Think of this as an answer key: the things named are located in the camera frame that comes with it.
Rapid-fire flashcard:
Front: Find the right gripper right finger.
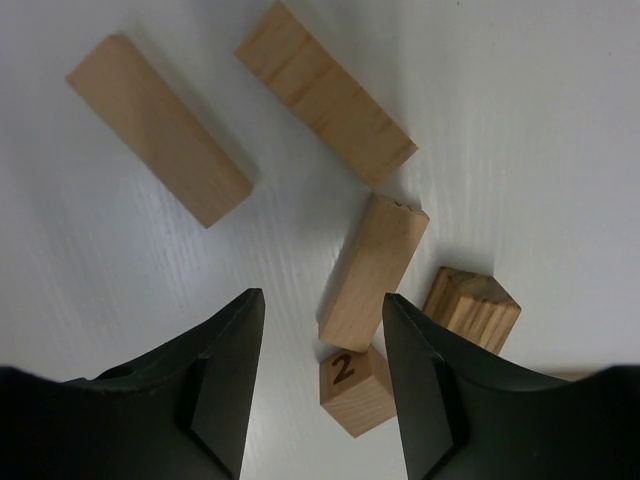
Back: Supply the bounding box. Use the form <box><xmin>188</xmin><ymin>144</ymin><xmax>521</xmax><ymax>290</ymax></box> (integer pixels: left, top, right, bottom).
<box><xmin>383</xmin><ymin>294</ymin><xmax>639</xmax><ymax>479</ymax></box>

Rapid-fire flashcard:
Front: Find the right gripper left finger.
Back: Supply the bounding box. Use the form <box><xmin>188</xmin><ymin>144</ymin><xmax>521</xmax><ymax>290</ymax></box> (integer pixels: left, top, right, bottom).
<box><xmin>1</xmin><ymin>288</ymin><xmax>264</xmax><ymax>479</ymax></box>

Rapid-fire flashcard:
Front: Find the dark grained wood block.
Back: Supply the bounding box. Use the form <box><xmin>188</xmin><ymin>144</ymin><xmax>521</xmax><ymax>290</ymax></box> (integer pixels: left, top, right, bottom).
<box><xmin>423</xmin><ymin>266</ymin><xmax>522</xmax><ymax>355</ymax></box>

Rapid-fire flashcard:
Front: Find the numbered wood cube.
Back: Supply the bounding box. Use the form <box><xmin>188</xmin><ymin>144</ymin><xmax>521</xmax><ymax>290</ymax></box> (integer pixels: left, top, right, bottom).
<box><xmin>319</xmin><ymin>345</ymin><xmax>397</xmax><ymax>438</ymax></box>

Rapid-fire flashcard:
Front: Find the long pale wood block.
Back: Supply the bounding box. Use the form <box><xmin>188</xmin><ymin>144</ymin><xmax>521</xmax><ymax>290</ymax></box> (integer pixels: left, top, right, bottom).
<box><xmin>66</xmin><ymin>34</ymin><xmax>253</xmax><ymax>228</ymax></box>

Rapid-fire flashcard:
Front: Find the long light wood block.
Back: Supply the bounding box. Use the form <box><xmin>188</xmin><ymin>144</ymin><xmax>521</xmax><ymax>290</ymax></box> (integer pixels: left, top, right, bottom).
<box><xmin>235</xmin><ymin>1</ymin><xmax>418</xmax><ymax>188</ymax></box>

